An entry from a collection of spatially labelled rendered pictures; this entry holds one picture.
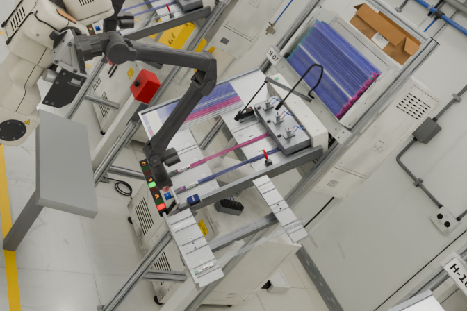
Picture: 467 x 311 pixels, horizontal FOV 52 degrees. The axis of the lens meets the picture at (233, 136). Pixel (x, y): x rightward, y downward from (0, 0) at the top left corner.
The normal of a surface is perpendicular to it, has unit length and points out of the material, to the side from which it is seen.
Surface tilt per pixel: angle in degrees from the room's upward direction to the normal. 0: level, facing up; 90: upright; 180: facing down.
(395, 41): 75
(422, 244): 90
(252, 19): 90
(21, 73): 90
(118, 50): 85
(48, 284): 0
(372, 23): 80
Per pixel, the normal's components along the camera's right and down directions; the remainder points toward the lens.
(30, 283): 0.58, -0.73
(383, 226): -0.71, -0.26
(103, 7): 0.43, 0.64
